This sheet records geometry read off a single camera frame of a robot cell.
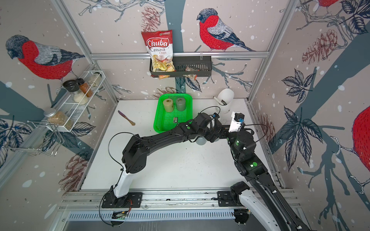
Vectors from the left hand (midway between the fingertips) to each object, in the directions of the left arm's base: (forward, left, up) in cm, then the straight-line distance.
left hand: (218, 129), depth 82 cm
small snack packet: (+36, +17, +17) cm, 44 cm away
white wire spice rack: (-5, +74, +20) cm, 76 cm away
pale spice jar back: (+23, +73, +18) cm, 79 cm away
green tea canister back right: (+30, +24, -11) cm, 40 cm away
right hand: (-3, 0, +15) cm, 15 cm away
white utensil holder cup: (+34, -12, -7) cm, 37 cm away
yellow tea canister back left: (+28, +33, -9) cm, 44 cm away
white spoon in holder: (+29, -5, -7) cm, 30 cm away
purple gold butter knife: (+17, +61, -18) cm, 65 cm away
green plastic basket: (+18, +36, -17) cm, 44 cm away
